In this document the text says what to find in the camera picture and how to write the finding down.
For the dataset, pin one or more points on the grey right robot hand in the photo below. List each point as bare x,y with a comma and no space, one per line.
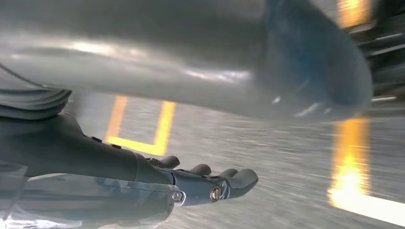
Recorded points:
79,158

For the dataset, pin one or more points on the grey robot torso shell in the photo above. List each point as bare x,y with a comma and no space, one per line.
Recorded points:
158,47

